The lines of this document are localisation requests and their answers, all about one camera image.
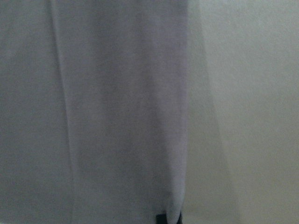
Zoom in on dark brown t-shirt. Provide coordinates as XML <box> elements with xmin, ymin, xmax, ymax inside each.
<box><xmin>0</xmin><ymin>0</ymin><xmax>188</xmax><ymax>224</ymax></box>

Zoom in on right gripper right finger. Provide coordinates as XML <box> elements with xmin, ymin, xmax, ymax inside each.
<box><xmin>176</xmin><ymin>212</ymin><xmax>182</xmax><ymax>224</ymax></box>

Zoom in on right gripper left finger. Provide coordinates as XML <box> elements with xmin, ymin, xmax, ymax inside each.
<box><xmin>156</xmin><ymin>214</ymin><xmax>167</xmax><ymax>224</ymax></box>

